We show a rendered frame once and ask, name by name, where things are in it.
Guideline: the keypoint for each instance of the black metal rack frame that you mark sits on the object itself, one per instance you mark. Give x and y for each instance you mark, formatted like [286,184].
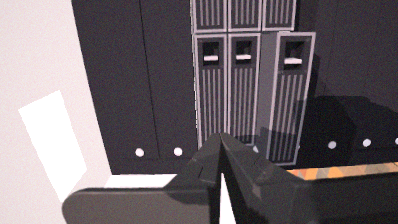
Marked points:
[138,57]

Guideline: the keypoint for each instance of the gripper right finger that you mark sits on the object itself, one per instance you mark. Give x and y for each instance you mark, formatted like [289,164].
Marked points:
[260,191]

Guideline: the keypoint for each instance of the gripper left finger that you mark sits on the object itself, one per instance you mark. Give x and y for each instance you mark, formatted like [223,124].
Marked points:
[193,196]

